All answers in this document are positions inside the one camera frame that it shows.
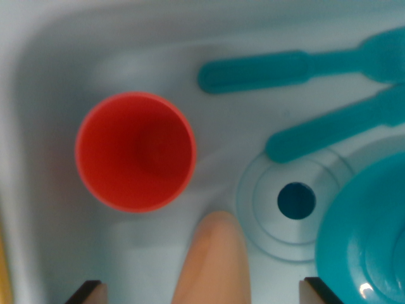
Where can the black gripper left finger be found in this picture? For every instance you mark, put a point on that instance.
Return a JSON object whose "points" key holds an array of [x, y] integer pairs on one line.
{"points": [[90, 294]]}

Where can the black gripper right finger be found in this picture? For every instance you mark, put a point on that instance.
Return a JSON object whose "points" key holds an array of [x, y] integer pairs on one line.
{"points": [[314, 293]]}

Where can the beige toy detergent bottle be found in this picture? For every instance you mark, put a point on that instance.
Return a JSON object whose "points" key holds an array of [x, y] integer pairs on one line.
{"points": [[215, 266]]}

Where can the light blue toy sink unit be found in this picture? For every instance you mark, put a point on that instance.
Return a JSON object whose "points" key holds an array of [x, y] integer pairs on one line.
{"points": [[95, 47]]}

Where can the teal toy plate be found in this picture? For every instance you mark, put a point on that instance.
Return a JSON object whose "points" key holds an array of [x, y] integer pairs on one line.
{"points": [[364, 221]]}

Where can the yellow dish rack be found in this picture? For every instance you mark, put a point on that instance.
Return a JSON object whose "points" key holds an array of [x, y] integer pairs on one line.
{"points": [[3, 272]]}

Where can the red toy tumbler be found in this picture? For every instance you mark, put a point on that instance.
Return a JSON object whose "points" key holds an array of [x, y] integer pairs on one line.
{"points": [[133, 152]]}

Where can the teal toy knife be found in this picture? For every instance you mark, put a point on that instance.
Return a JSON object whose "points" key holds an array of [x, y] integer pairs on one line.
{"points": [[332, 130]]}

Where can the teal toy fork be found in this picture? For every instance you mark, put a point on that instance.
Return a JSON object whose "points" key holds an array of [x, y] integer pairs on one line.
{"points": [[253, 71]]}

